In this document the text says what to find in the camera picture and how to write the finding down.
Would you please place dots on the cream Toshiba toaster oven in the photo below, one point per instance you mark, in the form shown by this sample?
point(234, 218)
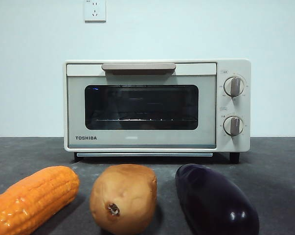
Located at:
point(233, 66)

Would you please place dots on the brown potato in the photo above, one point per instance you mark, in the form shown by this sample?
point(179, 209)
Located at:
point(127, 191)

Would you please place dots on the white wall socket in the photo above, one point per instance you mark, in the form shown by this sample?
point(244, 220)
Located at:
point(95, 12)

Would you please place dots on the cream oven knob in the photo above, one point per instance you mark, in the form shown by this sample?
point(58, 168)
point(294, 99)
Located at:
point(234, 86)
point(233, 125)

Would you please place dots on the black oven foot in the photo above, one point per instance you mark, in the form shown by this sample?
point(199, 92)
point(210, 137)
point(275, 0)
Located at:
point(234, 157)

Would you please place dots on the dark purple eggplant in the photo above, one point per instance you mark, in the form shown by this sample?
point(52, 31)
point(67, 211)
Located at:
point(211, 200)

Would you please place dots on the orange corn cob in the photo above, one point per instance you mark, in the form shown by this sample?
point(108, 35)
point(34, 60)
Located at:
point(34, 195)

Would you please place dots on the metal oven rack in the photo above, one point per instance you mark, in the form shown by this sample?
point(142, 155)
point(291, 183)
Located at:
point(137, 120)

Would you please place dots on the silver oven crumb tray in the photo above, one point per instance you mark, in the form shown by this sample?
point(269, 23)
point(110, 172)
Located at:
point(142, 154)

